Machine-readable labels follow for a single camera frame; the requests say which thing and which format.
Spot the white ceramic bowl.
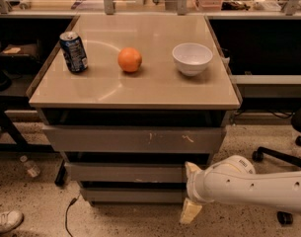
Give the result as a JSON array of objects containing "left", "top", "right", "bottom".
[{"left": 172, "top": 42, "right": 213, "bottom": 76}]

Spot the black side table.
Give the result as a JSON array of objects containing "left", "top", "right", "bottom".
[{"left": 0, "top": 39, "right": 68, "bottom": 187}]

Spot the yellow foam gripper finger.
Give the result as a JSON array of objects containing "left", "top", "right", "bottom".
[
  {"left": 180, "top": 198, "right": 202, "bottom": 224},
  {"left": 185, "top": 162, "right": 201, "bottom": 180}
]

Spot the grey top drawer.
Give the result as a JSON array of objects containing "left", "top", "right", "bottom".
[{"left": 42, "top": 125, "right": 226, "bottom": 154}]

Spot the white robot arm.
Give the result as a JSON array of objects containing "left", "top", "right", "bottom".
[{"left": 180, "top": 155, "right": 301, "bottom": 224}]

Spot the orange fruit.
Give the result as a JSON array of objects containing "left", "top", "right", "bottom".
[{"left": 117, "top": 47, "right": 142, "bottom": 73}]

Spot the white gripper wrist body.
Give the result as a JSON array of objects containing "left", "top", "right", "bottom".
[{"left": 187, "top": 170, "right": 213, "bottom": 204}]

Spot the white sneaker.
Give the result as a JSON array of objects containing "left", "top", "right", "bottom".
[{"left": 0, "top": 210, "right": 24, "bottom": 233}]

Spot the blue soda can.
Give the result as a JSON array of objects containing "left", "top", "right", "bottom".
[{"left": 59, "top": 32, "right": 88, "bottom": 73}]

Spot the clear plastic bottle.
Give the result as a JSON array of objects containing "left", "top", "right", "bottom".
[{"left": 20, "top": 155, "right": 40, "bottom": 178}]

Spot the grey drawer cabinet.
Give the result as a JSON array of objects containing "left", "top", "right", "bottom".
[{"left": 30, "top": 14, "right": 240, "bottom": 191}]

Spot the grey drawer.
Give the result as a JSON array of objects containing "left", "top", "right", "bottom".
[
  {"left": 42, "top": 125, "right": 226, "bottom": 154},
  {"left": 80, "top": 188, "right": 187, "bottom": 203},
  {"left": 65, "top": 163, "right": 187, "bottom": 183}
]

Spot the grey bottom drawer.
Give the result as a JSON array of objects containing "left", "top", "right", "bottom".
[{"left": 80, "top": 188, "right": 187, "bottom": 203}]

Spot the black floor cable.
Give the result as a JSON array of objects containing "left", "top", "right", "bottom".
[{"left": 64, "top": 197, "right": 79, "bottom": 237}]

